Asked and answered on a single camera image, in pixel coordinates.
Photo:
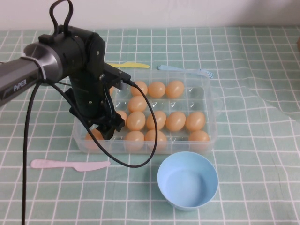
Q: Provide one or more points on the light blue plastic fork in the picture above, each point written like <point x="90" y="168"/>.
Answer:
<point x="168" y="68"/>

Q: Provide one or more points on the yellow plastic knife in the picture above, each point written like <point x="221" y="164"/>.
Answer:
<point x="136" y="65"/>

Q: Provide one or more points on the gray black left robot arm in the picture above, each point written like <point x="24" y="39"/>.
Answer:
<point x="14" y="75"/>

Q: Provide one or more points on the green white checked tablecloth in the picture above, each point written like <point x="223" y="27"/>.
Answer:
<point x="234" y="164"/>

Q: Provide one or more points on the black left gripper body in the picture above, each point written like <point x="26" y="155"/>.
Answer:
<point x="86" y="100"/>

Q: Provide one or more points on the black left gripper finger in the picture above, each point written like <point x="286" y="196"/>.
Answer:
<point x="109" y="133"/>
<point x="99" y="129"/>

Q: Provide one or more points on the pink plastic knife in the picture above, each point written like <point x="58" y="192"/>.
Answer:
<point x="47" y="163"/>

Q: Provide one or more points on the white zip tie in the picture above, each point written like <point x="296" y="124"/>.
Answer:
<point x="41" y="70"/>

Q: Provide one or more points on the clear plastic egg box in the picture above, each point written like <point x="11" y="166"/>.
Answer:
<point x="201" y="98"/>

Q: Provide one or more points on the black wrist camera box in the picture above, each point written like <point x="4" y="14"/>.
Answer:
<point x="114" y="73"/>

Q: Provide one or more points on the light blue plastic bowl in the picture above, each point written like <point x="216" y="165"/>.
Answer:
<point x="187" y="180"/>

